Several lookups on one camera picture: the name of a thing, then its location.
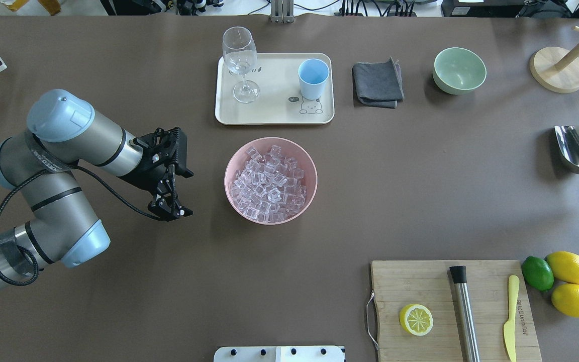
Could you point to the pink bowl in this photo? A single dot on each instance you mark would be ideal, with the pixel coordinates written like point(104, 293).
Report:
point(289, 149)

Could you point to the beige serving tray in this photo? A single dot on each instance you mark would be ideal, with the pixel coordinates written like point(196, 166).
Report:
point(280, 101)

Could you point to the grey folded cloth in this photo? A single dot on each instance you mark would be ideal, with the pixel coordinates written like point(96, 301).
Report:
point(378, 84)

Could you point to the clear ice cubes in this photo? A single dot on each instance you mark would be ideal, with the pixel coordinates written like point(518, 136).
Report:
point(267, 187)

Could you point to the half lemon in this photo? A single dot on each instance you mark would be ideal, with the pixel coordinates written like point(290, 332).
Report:
point(416, 319)

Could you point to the yellow lemon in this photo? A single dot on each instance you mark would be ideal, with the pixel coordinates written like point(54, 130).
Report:
point(565, 298)
point(565, 266)

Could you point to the clear wine glass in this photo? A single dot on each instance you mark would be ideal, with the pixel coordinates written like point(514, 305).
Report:
point(240, 56)

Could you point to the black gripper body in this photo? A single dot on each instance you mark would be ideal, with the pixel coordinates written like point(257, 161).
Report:
point(145, 177)

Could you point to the yellow plastic knife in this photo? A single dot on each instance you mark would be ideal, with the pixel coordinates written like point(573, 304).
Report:
point(509, 326)

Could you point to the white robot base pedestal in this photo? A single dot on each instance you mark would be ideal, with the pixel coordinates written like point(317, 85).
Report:
point(317, 352)

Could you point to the green lime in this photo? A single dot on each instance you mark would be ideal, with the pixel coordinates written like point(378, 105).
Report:
point(537, 273)

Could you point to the aluminium frame post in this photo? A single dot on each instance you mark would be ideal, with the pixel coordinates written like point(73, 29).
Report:
point(282, 11)

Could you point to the steel muddler black tip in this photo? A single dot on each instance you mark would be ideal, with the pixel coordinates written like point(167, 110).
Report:
point(460, 282)

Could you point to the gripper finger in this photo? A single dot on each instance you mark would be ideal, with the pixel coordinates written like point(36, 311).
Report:
point(182, 211)
point(170, 214)

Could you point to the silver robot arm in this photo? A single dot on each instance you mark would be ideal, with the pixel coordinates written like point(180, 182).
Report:
point(46, 217)

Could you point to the wooden mug tree stand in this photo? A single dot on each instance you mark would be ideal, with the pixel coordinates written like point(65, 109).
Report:
point(556, 68)

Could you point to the green bowl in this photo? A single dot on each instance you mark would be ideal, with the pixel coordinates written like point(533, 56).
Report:
point(458, 71)

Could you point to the bamboo cutting board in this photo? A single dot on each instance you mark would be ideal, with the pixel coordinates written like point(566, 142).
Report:
point(398, 283)

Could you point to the light blue cup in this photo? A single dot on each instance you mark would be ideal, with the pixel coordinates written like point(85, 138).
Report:
point(313, 77)

